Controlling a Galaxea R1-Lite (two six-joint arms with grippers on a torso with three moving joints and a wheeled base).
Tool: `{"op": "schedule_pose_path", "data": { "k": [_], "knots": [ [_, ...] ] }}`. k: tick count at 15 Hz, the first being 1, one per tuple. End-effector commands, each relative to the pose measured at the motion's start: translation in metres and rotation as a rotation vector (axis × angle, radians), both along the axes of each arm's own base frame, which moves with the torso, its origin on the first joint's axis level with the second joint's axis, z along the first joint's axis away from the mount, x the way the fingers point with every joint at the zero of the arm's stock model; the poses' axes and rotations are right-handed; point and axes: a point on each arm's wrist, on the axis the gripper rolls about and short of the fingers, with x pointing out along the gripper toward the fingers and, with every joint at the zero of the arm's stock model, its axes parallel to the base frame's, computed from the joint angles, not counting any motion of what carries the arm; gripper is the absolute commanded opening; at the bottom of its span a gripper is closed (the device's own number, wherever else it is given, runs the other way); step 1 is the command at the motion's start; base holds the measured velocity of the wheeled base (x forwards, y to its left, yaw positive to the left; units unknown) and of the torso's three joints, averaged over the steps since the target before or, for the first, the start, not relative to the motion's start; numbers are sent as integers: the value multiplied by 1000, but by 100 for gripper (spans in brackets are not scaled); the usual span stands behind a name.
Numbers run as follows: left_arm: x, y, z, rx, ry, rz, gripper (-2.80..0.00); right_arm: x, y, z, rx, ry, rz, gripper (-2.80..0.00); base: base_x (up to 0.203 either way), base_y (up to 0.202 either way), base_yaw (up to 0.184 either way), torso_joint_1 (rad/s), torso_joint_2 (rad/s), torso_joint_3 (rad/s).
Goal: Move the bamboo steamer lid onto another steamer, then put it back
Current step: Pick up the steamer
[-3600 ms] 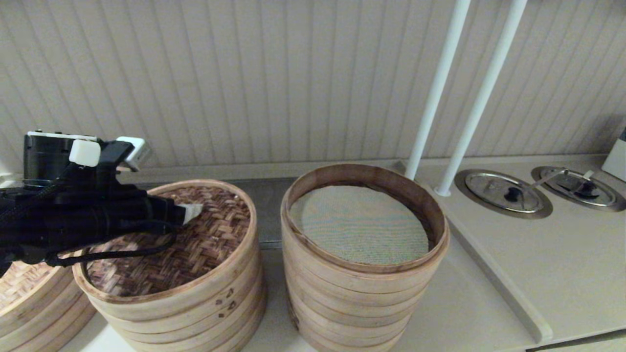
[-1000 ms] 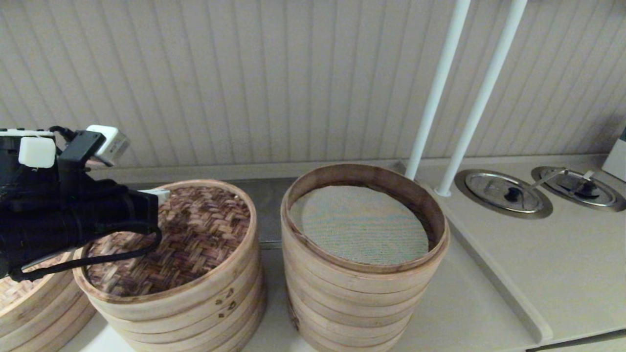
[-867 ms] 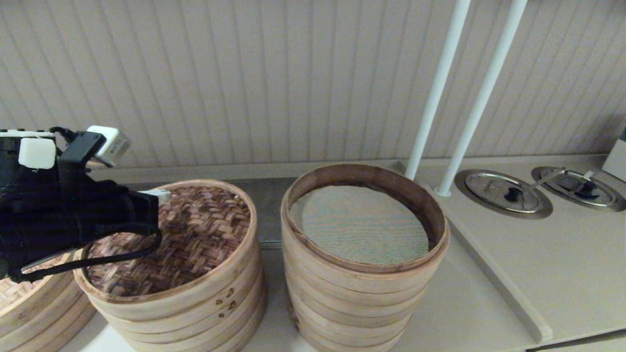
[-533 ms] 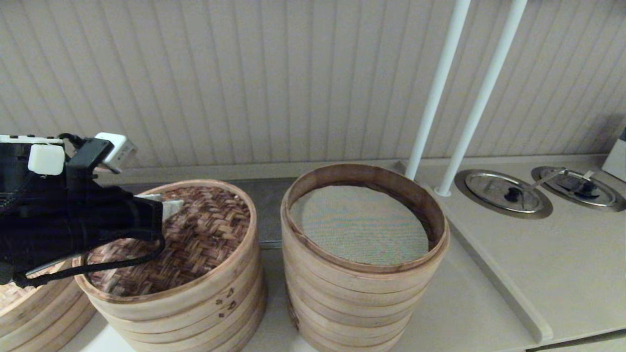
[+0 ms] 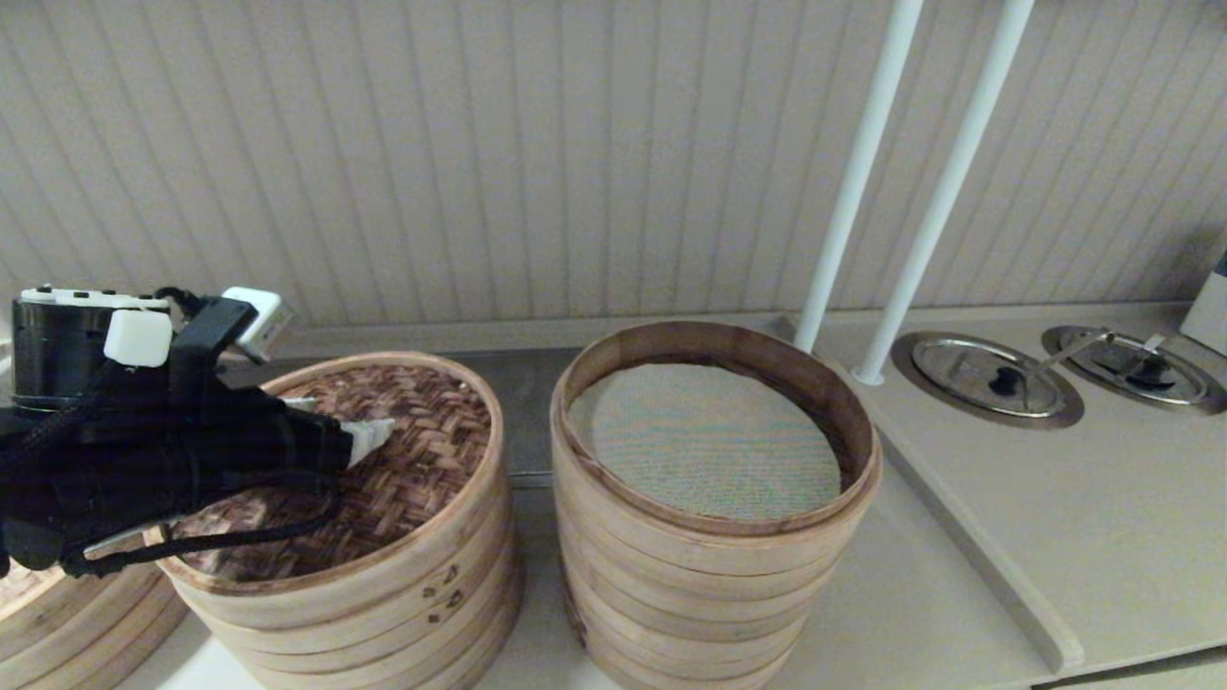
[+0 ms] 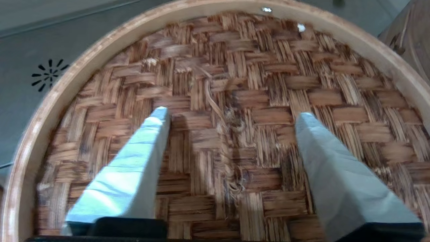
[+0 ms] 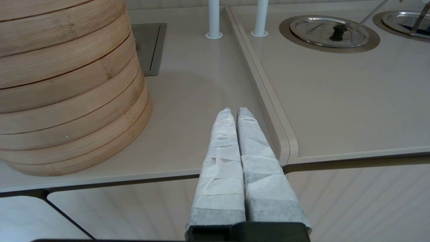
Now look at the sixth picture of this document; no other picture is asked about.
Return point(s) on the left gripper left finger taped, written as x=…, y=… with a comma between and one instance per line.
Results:
x=131, y=181

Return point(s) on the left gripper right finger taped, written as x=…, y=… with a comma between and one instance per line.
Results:
x=342, y=191

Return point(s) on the woven bamboo steamer lid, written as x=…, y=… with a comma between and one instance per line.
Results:
x=252, y=84

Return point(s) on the bamboo steamer stack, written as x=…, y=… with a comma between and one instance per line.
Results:
x=411, y=37

